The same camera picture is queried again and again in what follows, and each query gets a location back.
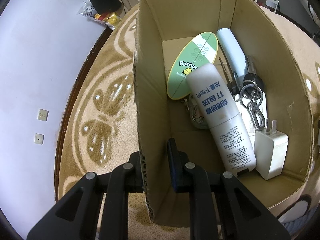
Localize white power adapter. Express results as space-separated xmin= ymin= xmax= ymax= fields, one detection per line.
xmin=254 ymin=120 xmax=289 ymax=180

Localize white tube with blue text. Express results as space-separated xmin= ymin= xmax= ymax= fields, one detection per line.
xmin=186 ymin=63 xmax=257 ymax=176

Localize cartoon dog pouch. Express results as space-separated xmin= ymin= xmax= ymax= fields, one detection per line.
xmin=187 ymin=94 xmax=209 ymax=129

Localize white remote device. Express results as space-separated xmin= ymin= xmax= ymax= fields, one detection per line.
xmin=234 ymin=94 xmax=267 ymax=137

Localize key ring with keys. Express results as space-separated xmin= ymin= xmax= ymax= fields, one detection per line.
xmin=218 ymin=55 xmax=266 ymax=132

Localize light blue oval case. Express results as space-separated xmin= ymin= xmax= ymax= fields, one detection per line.
xmin=216 ymin=28 xmax=247 ymax=83

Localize green Pochacco oval mirror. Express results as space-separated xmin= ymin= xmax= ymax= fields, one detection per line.
xmin=167 ymin=32 xmax=219 ymax=100

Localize cardboard box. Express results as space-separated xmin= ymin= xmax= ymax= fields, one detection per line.
xmin=132 ymin=0 xmax=317 ymax=228

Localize yellow snack bag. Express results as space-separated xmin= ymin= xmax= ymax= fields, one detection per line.
xmin=77 ymin=0 xmax=121 ymax=30

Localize wall socket lower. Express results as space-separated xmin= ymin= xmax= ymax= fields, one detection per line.
xmin=34 ymin=133 xmax=44 ymax=145

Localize wall socket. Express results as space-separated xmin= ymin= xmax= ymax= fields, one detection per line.
xmin=37 ymin=109 xmax=49 ymax=121
xmin=34 ymin=133 xmax=44 ymax=145

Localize wall socket upper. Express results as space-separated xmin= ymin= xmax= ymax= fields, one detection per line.
xmin=37 ymin=109 xmax=49 ymax=121

